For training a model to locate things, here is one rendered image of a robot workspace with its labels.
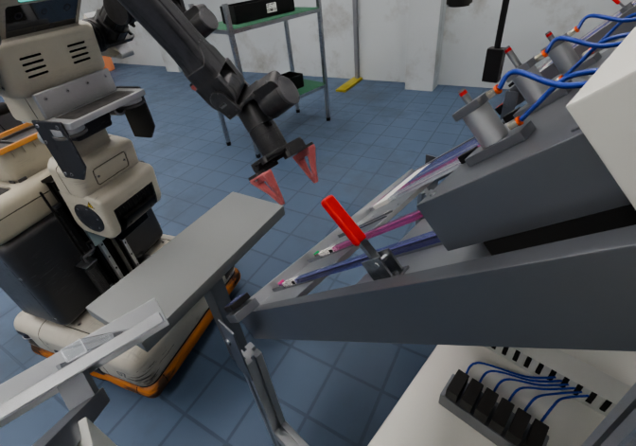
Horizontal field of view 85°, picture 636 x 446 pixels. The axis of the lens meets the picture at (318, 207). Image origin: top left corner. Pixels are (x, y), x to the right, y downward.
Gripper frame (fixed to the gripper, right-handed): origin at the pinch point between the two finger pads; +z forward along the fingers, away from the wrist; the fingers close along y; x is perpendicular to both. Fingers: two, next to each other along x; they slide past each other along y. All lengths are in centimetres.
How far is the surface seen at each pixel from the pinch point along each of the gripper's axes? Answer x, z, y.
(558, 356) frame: -27, 49, 13
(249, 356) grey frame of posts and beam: 11.7, 24.7, -23.8
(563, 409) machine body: -28, 55, 7
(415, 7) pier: 134, -74, 301
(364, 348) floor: 55, 74, 23
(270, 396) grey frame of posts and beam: 19.9, 39.0, -23.3
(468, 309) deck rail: -45, 10, -21
